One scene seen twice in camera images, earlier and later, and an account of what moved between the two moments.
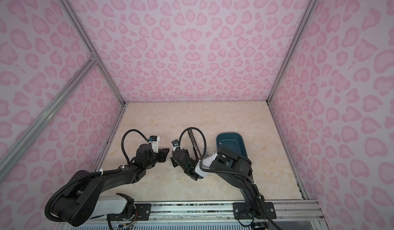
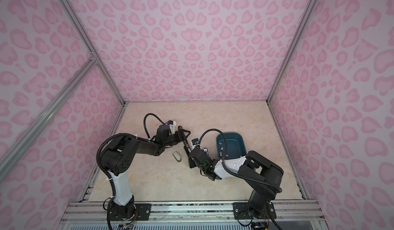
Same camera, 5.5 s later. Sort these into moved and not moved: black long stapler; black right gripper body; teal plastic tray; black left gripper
Moved: black left gripper; black right gripper body; black long stapler
Not moved: teal plastic tray
